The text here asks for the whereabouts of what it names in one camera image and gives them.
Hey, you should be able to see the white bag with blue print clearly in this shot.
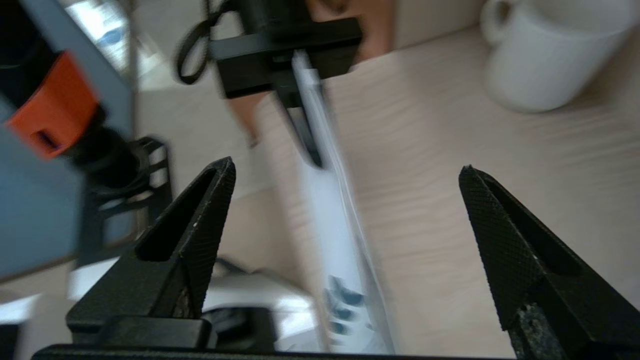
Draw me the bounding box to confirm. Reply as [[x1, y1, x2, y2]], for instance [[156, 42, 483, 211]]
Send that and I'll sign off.
[[291, 49, 397, 356]]

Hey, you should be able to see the white ceramic mug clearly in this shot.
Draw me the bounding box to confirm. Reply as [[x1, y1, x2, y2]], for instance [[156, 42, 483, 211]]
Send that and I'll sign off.
[[479, 0, 640, 114]]

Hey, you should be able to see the black cable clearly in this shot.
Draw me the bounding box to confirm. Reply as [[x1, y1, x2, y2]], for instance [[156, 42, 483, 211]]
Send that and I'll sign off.
[[174, 0, 236, 86]]

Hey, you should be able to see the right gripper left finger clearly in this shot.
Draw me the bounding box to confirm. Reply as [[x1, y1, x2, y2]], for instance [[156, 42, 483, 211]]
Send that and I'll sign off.
[[66, 156, 237, 322]]

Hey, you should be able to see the brown tapered object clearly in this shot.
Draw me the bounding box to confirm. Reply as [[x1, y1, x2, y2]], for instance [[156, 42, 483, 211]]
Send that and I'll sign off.
[[232, 0, 398, 150]]

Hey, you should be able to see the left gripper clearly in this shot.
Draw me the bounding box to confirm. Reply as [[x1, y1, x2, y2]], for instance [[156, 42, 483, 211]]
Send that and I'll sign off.
[[209, 0, 364, 170]]

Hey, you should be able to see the orange and black clamp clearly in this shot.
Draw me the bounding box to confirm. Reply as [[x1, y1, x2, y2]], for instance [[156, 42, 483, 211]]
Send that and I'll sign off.
[[0, 0, 137, 282]]

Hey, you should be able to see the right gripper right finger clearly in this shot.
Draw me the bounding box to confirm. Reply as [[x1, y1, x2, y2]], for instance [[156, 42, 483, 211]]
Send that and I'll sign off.
[[458, 165, 640, 360]]

